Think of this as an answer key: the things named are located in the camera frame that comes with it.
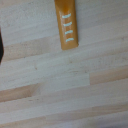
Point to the orange rectangular bar white marks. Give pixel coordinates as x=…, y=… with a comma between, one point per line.
x=67, y=23

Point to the blue mug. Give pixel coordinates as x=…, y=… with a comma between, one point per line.
x=1, y=46

